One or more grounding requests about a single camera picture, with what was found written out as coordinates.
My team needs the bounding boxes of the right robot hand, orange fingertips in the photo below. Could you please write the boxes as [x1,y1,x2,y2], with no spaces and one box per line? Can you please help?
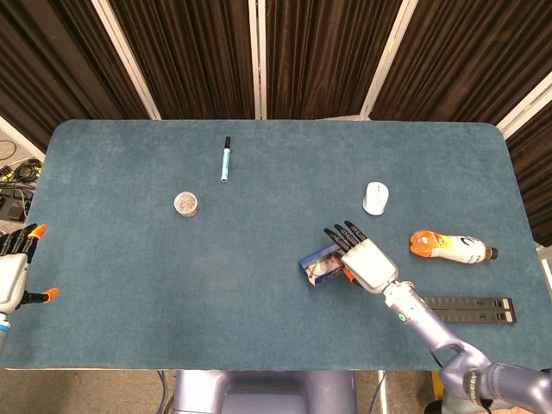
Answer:
[323,220,398,295]

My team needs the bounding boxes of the left robot hand, orange fingertips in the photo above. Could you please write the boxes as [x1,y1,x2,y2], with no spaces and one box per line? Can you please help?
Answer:
[0,223,60,314]

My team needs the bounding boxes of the blue white box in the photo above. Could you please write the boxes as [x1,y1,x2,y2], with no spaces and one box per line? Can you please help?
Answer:
[298,243,351,287]

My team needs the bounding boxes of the white computer mouse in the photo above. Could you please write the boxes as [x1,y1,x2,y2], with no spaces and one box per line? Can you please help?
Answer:
[362,181,389,216]

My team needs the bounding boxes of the black floor box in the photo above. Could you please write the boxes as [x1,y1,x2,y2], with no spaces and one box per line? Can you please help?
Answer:
[0,183,35,222]

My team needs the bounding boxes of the orange drink bottle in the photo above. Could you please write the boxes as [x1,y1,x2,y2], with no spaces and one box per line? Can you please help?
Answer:
[408,229,500,265]

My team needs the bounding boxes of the white table leg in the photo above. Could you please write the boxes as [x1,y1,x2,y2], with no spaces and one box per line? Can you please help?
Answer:
[377,370,388,414]

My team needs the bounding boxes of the blue table mat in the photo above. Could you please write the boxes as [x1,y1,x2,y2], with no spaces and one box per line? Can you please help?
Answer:
[0,119,552,373]

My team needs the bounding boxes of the purple robot torso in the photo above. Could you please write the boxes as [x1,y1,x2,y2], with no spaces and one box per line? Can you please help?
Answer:
[172,369,359,414]

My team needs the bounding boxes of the green whiteboard marker, black cap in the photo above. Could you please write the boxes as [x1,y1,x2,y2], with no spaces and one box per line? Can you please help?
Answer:
[220,136,233,184]

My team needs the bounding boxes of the dark curtain screen panel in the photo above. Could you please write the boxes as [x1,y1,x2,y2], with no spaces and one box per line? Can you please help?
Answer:
[248,0,416,121]
[495,72,552,248]
[91,0,265,121]
[360,0,552,135]
[0,0,161,153]

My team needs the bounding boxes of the clear jar of clips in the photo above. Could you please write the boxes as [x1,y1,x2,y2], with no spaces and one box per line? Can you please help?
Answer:
[173,191,201,219]

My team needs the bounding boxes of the yellow black cable bundle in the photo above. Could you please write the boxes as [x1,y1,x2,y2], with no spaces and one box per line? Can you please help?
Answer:
[0,157,44,183]

